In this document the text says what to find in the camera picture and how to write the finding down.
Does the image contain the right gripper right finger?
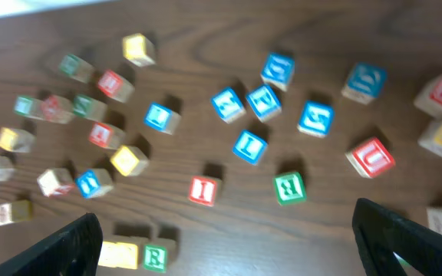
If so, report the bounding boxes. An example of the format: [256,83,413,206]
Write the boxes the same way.
[352,198,442,276]

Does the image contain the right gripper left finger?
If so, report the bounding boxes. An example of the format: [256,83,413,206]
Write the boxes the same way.
[0,213,103,276]

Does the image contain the yellow letter C block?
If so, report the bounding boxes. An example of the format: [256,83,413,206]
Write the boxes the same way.
[98,238,117,268]

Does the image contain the green letter R block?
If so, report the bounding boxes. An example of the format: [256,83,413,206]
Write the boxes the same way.
[142,238,177,273]

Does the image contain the blue letter L block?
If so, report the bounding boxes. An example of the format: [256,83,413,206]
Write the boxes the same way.
[143,103,181,135]

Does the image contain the yellow letter O block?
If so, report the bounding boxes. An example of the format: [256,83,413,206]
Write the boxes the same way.
[117,237,150,270]

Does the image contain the blue letter T block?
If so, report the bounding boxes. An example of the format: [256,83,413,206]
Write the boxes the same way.
[76,169,114,199]

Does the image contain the natural block red edge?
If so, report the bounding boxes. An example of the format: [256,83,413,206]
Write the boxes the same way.
[37,168,76,197]

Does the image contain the natural wooden picture block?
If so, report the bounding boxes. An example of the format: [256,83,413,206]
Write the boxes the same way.
[0,200,32,226]

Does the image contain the yellow block centre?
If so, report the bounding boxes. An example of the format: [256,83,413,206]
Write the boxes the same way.
[110,145,150,177]

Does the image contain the red letter U block right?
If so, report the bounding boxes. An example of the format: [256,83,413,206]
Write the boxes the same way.
[345,137,396,179]

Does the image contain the red letter u block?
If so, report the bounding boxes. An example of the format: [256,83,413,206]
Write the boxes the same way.
[97,70,135,103]
[345,137,396,179]

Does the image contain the red letter A block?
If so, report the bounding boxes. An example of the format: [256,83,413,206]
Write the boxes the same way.
[88,122,125,150]

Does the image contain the yellow letter K block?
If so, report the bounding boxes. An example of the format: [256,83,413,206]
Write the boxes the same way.
[0,127,35,153]

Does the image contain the red letter I block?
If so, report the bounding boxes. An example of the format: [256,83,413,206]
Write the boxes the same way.
[188,176,222,207]

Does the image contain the red letter E block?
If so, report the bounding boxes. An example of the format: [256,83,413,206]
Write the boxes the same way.
[41,94,74,124]

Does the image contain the green letter Z block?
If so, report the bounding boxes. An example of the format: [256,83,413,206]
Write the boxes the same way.
[73,94,107,122]

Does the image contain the green letter B block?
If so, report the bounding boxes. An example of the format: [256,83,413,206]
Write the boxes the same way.
[273,171,307,205]

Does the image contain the green number 7 block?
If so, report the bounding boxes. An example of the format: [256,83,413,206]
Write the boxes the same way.
[13,96,44,120]

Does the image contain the red letter U block left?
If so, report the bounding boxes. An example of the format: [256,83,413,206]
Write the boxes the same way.
[97,70,135,103]

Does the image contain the blue number 5 block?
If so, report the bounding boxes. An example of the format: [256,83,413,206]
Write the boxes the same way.
[297,101,335,138]

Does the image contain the blue letter Q block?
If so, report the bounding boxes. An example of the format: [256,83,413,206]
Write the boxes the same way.
[341,62,388,105]

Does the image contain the green letter J block top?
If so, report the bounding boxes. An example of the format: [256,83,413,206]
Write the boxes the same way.
[59,54,94,84]

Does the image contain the blue number 1 block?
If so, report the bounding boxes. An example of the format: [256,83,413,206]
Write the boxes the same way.
[233,130,267,166]

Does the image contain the blue number 2 block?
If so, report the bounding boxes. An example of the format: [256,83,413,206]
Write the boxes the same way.
[210,87,246,123]

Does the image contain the yellow block top row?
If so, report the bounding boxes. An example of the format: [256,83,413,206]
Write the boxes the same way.
[122,33,156,67]

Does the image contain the blue letter P block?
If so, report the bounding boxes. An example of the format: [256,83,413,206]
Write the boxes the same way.
[246,84,282,122]

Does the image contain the blue letter D block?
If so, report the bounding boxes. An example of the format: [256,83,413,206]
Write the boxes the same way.
[260,52,295,92]

